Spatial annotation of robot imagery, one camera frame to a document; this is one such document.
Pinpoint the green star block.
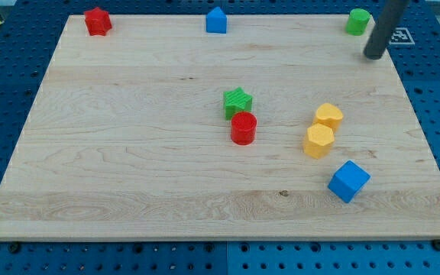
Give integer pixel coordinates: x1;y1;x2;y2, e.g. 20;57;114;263
223;87;253;120

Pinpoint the wooden board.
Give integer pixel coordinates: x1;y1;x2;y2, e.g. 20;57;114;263
0;15;440;241

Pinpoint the black board screw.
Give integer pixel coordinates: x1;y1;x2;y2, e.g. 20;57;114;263
431;239;440;251
7;242;21;254

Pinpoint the blue cube block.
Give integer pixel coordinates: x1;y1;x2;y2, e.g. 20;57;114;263
328;160;370;203

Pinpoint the yellow heart block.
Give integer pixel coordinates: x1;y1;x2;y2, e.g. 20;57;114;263
312;102;344;132

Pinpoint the black left board screw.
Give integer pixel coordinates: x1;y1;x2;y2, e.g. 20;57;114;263
7;242;21;254

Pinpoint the red cylinder block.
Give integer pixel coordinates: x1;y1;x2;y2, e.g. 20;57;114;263
231;112;257;145

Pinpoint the green cylinder block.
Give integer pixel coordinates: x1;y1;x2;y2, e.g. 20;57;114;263
345;8;370;36

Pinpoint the black right board screw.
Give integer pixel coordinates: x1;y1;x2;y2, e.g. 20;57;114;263
431;239;440;251

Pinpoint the red star block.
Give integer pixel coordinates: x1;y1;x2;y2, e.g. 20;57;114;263
83;7;112;36

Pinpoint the blue pentagon block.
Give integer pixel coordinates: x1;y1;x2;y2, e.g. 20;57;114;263
205;7;228;34

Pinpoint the white fiducial marker tag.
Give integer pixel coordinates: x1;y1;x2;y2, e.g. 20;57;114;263
389;27;415;46

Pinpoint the yellow hexagon block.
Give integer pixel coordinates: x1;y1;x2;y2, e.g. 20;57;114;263
302;123;335;159

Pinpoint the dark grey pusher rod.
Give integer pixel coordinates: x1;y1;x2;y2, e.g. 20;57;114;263
363;0;410;60

